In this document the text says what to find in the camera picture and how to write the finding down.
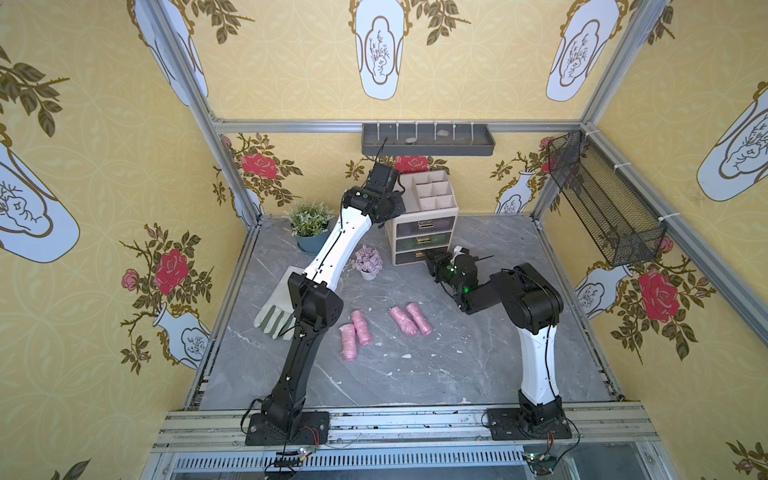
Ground pink trash bag roll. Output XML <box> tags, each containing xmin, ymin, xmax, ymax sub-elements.
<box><xmin>389</xmin><ymin>306</ymin><xmax>419</xmax><ymax>337</ymax></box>
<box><xmin>350</xmin><ymin>310</ymin><xmax>373</xmax><ymax>346</ymax></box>
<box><xmin>406</xmin><ymin>302</ymin><xmax>433</xmax><ymax>336</ymax></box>
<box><xmin>339</xmin><ymin>323</ymin><xmax>358</xmax><ymax>361</ymax></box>

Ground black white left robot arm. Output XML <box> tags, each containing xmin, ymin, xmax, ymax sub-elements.
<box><xmin>259</xmin><ymin>162</ymin><xmax>405</xmax><ymax>440</ymax></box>

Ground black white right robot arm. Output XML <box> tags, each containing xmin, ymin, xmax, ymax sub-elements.
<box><xmin>426</xmin><ymin>247</ymin><xmax>564</xmax><ymax>430</ymax></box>

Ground beige three-drawer organizer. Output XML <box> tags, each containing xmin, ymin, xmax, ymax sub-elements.
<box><xmin>385</xmin><ymin>170</ymin><xmax>459</xmax><ymax>266</ymax></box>

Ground purple flowers in white pot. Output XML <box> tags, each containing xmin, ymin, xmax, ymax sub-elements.
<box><xmin>353</xmin><ymin>245</ymin><xmax>383</xmax><ymax>281</ymax></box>

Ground green plant in blue pot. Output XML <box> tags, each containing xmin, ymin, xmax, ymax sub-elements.
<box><xmin>288</xmin><ymin>202</ymin><xmax>334</xmax><ymax>254</ymax></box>

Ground white green work glove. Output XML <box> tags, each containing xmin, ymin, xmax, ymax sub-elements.
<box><xmin>254</xmin><ymin>266</ymin><xmax>303</xmax><ymax>340</ymax></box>

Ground gray wall shelf tray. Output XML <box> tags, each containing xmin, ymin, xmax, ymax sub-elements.
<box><xmin>361</xmin><ymin>121</ymin><xmax>496</xmax><ymax>157</ymax></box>

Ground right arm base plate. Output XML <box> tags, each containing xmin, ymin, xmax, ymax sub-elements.
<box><xmin>486</xmin><ymin>408</ymin><xmax>573</xmax><ymax>441</ymax></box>

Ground black wire mesh basket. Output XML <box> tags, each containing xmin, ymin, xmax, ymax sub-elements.
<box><xmin>544</xmin><ymin>131</ymin><xmax>667</xmax><ymax>266</ymax></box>

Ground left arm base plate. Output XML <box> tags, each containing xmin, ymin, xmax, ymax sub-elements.
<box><xmin>245</xmin><ymin>411</ymin><xmax>330</xmax><ymax>446</ymax></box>

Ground aluminum front rail frame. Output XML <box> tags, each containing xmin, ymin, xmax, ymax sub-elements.
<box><xmin>143</xmin><ymin>402</ymin><xmax>678</xmax><ymax>479</ymax></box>

